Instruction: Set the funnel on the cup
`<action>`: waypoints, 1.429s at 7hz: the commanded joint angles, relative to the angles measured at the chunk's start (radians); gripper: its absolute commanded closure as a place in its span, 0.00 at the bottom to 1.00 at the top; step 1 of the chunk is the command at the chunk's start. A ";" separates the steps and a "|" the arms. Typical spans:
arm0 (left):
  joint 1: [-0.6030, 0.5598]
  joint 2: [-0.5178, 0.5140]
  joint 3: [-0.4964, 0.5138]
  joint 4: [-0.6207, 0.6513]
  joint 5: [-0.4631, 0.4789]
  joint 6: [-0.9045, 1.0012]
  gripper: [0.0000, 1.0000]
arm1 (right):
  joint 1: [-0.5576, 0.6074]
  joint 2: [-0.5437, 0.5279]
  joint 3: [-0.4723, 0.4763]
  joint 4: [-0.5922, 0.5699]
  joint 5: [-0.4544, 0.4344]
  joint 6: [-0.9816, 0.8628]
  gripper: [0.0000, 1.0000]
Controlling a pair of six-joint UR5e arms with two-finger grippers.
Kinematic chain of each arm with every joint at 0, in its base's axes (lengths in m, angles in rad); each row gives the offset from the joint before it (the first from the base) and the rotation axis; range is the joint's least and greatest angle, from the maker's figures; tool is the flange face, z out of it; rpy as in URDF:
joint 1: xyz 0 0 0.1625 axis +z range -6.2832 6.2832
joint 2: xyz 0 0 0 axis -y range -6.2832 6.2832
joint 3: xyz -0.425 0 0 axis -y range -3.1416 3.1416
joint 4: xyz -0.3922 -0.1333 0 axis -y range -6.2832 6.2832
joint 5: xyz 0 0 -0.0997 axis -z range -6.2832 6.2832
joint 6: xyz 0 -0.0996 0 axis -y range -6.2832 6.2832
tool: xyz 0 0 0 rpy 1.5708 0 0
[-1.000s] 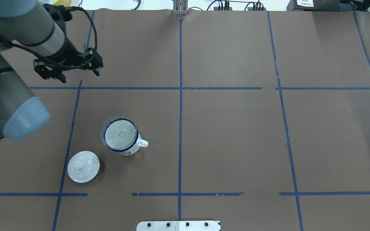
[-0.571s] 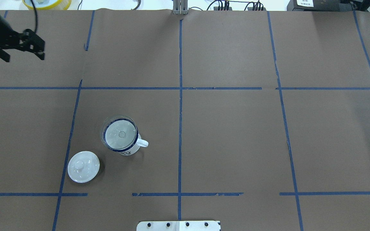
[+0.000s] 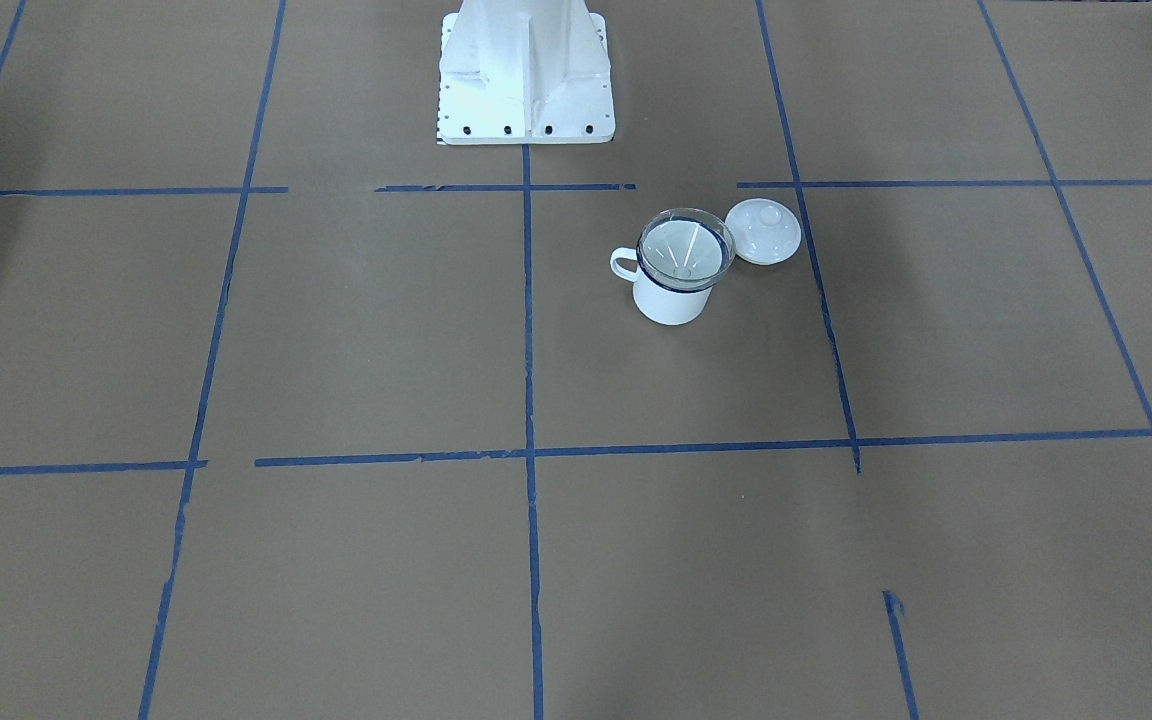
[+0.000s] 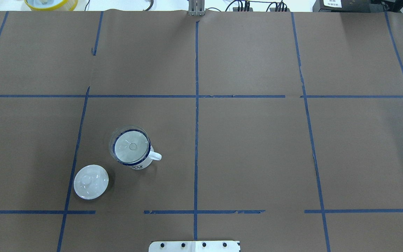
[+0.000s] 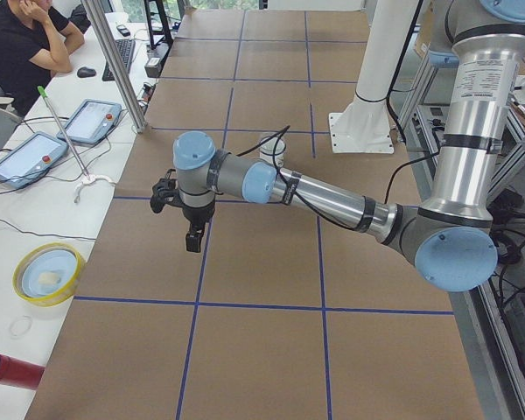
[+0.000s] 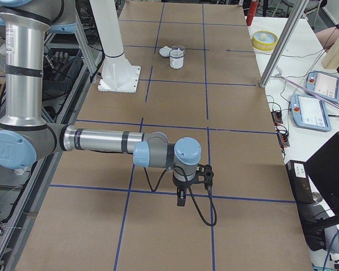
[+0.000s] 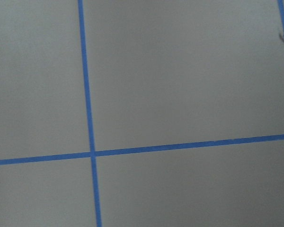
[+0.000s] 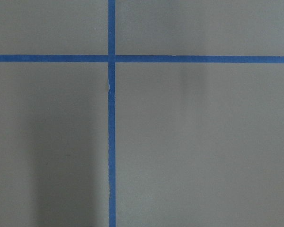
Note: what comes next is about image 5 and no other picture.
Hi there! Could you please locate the black tripod stand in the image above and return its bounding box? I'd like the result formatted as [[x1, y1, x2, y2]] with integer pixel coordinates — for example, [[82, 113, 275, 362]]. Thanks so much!
[[143, 0, 179, 52]]

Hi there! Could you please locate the black keyboard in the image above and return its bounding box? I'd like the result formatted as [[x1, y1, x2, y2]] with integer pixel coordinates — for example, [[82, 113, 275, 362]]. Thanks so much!
[[101, 38, 137, 82]]

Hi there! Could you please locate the red cylinder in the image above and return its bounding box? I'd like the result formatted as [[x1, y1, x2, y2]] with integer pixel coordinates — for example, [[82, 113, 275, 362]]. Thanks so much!
[[0, 354, 45, 390]]

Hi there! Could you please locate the aluminium frame post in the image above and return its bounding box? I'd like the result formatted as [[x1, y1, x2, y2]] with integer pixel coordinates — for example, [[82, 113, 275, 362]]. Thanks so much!
[[81, 0, 147, 133]]

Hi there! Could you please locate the yellow tape roll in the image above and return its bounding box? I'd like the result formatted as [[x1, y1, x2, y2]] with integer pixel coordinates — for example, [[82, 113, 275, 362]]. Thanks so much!
[[12, 242, 86, 307]]

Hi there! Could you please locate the near teach pendant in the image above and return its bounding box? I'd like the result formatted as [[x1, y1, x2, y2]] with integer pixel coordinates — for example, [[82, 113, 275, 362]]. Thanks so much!
[[0, 131, 68, 189]]

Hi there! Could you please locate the seated person black shirt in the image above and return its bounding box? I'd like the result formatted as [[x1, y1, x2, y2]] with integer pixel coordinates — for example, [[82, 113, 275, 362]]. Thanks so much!
[[0, 1, 85, 116]]

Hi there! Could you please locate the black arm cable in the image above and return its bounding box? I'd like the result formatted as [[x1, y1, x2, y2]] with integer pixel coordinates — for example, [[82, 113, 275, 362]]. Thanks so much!
[[236, 124, 441, 228]]

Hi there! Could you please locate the teach pendant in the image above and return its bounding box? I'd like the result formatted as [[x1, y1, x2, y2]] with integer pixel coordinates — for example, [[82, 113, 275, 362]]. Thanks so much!
[[0, 131, 68, 189], [63, 99, 122, 146]]

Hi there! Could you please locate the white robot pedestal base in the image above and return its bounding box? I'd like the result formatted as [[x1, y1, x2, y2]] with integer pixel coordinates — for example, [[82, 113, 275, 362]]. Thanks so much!
[[329, 0, 421, 154]]

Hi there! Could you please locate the white enamel cup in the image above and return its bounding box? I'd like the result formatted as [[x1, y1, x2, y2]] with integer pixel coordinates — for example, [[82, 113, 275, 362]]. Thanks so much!
[[258, 138, 286, 167]]

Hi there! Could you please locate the far teach pendant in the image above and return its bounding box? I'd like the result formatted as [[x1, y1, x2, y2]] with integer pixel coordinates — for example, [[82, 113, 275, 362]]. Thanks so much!
[[63, 99, 122, 146]]

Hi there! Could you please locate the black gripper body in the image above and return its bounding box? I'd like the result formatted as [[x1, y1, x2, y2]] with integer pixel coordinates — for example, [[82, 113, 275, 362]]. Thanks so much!
[[182, 203, 215, 232]]

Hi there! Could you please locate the black computer mouse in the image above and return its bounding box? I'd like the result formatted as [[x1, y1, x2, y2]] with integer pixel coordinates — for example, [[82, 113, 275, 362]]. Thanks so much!
[[76, 66, 96, 79]]

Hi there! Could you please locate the aluminium side rail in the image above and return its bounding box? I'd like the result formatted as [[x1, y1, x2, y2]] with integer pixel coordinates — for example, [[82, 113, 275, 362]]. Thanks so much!
[[409, 65, 525, 420]]

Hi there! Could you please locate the clear rubber ring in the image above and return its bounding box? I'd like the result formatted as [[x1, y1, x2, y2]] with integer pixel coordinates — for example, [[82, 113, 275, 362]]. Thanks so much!
[[9, 315, 34, 339]]

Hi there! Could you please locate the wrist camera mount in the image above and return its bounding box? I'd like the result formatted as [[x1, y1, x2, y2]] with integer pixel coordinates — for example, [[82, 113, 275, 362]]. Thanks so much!
[[150, 169, 183, 214]]

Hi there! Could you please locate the white curved clip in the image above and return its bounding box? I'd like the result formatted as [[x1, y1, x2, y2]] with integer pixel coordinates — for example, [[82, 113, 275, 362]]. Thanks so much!
[[73, 174, 116, 204]]

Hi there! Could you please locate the metal rod green tip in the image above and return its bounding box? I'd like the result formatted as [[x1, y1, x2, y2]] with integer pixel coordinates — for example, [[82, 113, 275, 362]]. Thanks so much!
[[37, 85, 91, 181]]

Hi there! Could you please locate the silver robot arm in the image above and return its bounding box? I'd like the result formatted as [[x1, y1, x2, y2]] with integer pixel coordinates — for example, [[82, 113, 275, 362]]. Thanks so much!
[[173, 1, 525, 292]]

